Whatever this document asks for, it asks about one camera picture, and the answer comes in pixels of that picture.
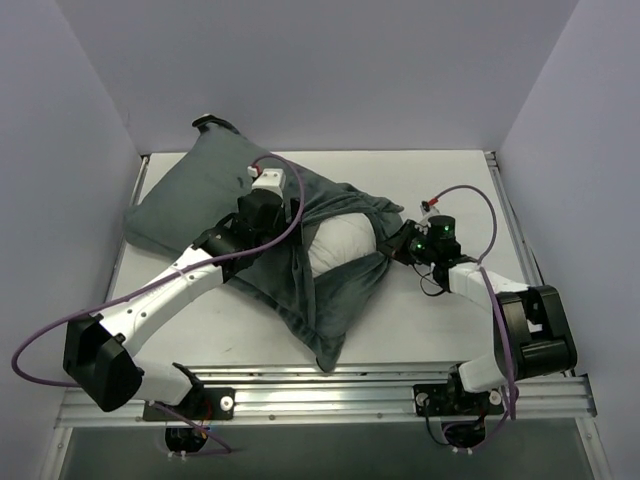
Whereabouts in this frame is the zebra and grey pillowcase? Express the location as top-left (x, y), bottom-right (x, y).
top-left (124, 119), bottom-right (403, 372)

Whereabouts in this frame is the white pillow insert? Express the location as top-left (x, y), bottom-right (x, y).
top-left (304, 213), bottom-right (376, 278)

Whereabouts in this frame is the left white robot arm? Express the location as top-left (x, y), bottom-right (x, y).
top-left (63, 188), bottom-right (303, 419)

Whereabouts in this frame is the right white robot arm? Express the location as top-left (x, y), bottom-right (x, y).
top-left (378, 215), bottom-right (578, 413)

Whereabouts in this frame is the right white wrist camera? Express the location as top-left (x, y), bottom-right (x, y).
top-left (419, 198), bottom-right (441, 227)

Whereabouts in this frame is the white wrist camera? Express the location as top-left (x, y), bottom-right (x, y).
top-left (247, 166), bottom-right (286, 197)
top-left (419, 198), bottom-right (441, 227)

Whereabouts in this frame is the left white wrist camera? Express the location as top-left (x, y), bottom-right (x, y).
top-left (247, 166), bottom-right (286, 197)

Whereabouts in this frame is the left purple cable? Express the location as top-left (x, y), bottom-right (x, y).
top-left (11, 153), bottom-right (307, 389)

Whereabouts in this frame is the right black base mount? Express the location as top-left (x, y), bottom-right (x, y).
top-left (412, 383), bottom-right (505, 418)

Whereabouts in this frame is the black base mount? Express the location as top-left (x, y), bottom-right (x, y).
top-left (134, 386), bottom-right (236, 421)
top-left (412, 383), bottom-right (505, 418)

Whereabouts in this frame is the aluminium front rail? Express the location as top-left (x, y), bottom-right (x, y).
top-left (54, 362), bottom-right (599, 426)

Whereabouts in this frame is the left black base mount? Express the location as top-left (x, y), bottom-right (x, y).
top-left (134, 386), bottom-right (236, 421)

